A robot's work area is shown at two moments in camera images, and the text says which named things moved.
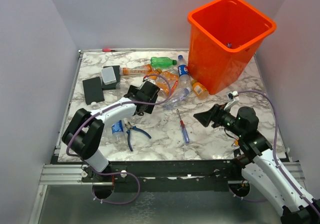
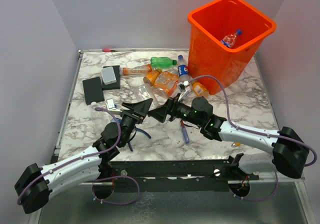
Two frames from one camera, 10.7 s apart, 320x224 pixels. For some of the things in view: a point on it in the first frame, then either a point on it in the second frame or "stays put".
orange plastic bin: [223, 36] stays put
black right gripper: [216, 112] → [170, 107]
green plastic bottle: [162, 62] stays put
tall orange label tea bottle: [141, 70] stays put
